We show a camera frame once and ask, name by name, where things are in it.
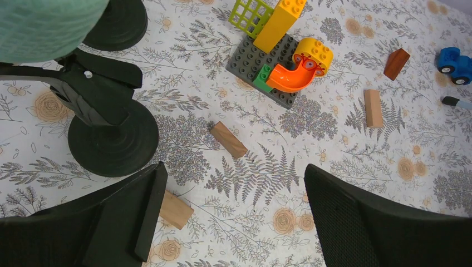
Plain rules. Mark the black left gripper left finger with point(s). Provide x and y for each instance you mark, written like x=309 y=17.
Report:
x=113 y=226

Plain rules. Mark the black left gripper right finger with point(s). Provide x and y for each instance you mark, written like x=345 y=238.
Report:
x=358 y=228

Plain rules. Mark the light blue music stand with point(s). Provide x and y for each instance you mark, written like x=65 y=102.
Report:
x=455 y=102

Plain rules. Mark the light wooden block near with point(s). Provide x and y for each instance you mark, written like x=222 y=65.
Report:
x=175 y=211

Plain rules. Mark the light wooden block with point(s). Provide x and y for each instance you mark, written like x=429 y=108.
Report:
x=175 y=211
x=226 y=138
x=373 y=109

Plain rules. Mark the black microphone stand front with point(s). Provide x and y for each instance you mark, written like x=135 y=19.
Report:
x=111 y=134

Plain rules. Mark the black microphone stand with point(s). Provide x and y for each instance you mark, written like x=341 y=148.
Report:
x=122 y=25
x=111 y=134

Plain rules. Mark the light wooden block right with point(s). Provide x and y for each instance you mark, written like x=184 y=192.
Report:
x=373 y=109

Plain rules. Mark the floral tablecloth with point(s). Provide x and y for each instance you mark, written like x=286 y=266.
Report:
x=254 y=210

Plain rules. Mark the light wooden block centre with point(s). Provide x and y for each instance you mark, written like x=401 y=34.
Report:
x=226 y=138

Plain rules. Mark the dark red wooden block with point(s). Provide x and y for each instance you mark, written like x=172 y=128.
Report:
x=395 y=63

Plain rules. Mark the blue toy car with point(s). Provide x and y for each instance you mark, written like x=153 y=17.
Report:
x=457 y=66

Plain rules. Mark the toy brick assembly grey base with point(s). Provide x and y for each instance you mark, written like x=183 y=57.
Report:
x=268 y=58

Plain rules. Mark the black microphone stand rear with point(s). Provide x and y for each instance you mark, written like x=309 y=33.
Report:
x=122 y=25

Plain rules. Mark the green toy microphone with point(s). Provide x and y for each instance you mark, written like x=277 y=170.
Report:
x=38 y=31

